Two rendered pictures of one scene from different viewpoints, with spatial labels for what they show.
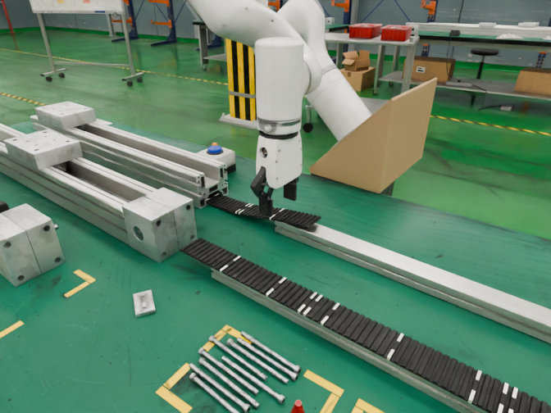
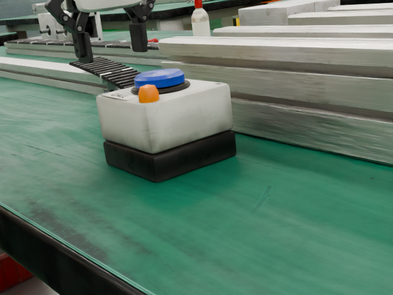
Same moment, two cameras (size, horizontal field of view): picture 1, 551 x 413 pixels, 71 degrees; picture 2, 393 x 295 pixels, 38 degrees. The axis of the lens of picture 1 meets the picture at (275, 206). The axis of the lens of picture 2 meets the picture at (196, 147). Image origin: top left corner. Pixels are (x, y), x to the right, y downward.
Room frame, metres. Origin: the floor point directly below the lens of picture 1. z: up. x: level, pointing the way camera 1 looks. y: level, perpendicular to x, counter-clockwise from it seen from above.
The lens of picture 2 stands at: (1.42, 0.33, 0.92)
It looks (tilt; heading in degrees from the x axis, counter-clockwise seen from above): 16 degrees down; 198
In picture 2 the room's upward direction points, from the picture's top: 7 degrees counter-clockwise
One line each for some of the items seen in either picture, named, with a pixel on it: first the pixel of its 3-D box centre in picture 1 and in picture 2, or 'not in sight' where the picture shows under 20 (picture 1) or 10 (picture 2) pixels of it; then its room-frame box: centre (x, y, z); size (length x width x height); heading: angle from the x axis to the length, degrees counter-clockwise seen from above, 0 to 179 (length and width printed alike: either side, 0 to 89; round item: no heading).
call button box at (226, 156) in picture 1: (213, 162); (173, 120); (1.00, 0.17, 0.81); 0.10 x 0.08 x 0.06; 143
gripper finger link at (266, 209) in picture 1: (261, 202); (144, 26); (0.67, 0.03, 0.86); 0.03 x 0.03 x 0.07; 53
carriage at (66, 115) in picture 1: (66, 118); not in sight; (1.22, 0.67, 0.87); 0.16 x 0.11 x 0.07; 53
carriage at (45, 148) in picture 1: (45, 153); not in sight; (0.92, 0.58, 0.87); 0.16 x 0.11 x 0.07; 53
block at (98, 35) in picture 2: not in sight; (75, 28); (-0.01, -0.45, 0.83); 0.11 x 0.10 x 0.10; 143
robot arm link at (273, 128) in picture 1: (278, 123); not in sight; (0.71, -0.01, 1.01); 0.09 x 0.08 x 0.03; 143
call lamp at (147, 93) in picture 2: not in sight; (148, 92); (1.05, 0.17, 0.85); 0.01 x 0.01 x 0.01
